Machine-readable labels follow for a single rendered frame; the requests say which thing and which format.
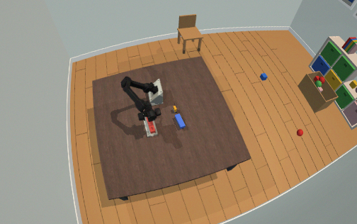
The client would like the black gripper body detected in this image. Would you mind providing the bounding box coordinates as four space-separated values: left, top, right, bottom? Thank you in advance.
137 108 161 121

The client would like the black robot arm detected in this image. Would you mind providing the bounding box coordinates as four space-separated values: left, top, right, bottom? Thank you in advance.
121 77 158 122

